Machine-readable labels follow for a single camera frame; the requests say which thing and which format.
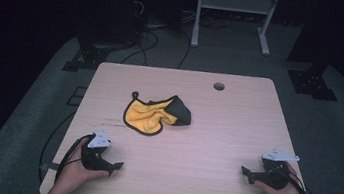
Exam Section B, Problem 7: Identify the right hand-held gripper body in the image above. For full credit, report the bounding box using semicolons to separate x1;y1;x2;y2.
249;145;302;194

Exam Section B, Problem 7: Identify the grey tape strip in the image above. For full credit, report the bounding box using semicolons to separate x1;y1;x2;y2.
38;159;65;174

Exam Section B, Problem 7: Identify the black stand base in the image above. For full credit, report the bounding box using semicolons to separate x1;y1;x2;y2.
60;27;113;77
284;56;344;104

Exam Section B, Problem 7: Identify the person's left hand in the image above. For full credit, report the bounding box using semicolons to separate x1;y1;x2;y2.
51;142;115;194

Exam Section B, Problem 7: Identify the black floor cable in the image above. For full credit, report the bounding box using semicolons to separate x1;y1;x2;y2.
174;28;194;72
35;107;77;189
119;25;162;70

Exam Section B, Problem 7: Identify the white metal desk frame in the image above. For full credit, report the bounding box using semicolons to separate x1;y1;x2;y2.
190;0;282;59

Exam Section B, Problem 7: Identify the yellow and dark grey cloth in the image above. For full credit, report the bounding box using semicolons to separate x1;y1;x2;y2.
120;88;195;143

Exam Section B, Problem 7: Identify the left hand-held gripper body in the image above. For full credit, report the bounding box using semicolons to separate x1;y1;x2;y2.
78;128;120;175

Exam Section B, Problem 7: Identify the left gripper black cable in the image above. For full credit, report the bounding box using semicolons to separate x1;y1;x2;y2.
54;129;95;186

